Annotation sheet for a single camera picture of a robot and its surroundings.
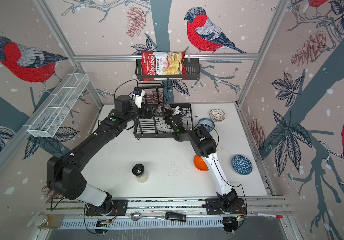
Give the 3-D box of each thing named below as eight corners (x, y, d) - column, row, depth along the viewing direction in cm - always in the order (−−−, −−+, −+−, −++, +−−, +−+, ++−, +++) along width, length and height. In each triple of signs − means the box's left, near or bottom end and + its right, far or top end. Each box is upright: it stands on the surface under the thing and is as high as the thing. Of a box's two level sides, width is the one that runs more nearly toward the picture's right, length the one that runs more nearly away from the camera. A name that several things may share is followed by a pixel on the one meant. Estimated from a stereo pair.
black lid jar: (135, 182, 83) (130, 175, 74) (137, 171, 87) (133, 163, 78) (147, 182, 83) (143, 175, 74) (148, 171, 87) (145, 163, 78)
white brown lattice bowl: (210, 121, 110) (211, 118, 107) (208, 112, 117) (209, 108, 114) (224, 121, 110) (226, 118, 107) (222, 112, 117) (223, 108, 114)
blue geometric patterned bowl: (234, 174, 86) (236, 172, 82) (229, 158, 92) (232, 155, 89) (251, 174, 86) (254, 172, 82) (246, 158, 92) (248, 155, 89)
